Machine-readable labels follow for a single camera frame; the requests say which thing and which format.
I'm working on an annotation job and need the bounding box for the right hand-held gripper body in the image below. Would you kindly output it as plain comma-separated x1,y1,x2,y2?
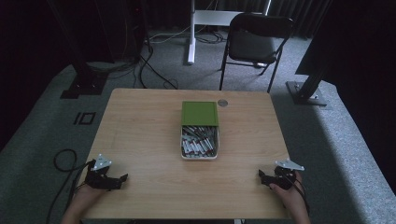
266,158,305,191

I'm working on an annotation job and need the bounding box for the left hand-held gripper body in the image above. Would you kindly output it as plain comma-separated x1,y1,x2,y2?
83,153,123,191

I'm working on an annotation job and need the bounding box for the person's left hand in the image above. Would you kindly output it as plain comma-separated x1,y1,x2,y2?
73,183,107,209

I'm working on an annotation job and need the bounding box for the person's right hand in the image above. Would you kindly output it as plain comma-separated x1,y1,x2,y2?
268,171,305,217

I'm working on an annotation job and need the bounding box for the white rectangular box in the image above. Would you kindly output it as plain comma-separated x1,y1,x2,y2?
179,124,220,161

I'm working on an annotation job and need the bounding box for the pile of red-white packets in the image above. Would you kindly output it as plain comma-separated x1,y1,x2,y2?
181,125,219,158

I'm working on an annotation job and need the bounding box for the green square lid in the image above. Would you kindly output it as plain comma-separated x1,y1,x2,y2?
180,100,219,128

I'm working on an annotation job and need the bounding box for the black metal stand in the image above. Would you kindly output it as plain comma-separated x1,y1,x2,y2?
46,0,109,100
285,0,334,107

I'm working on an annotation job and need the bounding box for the black folding chair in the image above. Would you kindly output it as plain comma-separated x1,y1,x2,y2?
218,12,295,94

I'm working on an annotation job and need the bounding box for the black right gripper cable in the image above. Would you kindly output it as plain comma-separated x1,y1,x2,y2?
281,169,312,217

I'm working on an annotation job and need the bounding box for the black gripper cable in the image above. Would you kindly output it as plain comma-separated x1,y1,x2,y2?
281,169,312,217
46,148,96,224

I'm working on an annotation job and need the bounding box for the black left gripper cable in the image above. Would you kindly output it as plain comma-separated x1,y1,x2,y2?
46,148,96,224

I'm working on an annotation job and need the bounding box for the black floor cable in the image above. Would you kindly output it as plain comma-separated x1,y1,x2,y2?
133,43,179,91

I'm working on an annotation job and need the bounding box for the white floor cable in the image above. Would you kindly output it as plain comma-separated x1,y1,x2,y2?
148,24,192,45

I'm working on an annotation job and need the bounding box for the white desk frame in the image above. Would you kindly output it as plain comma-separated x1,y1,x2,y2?
186,0,273,66

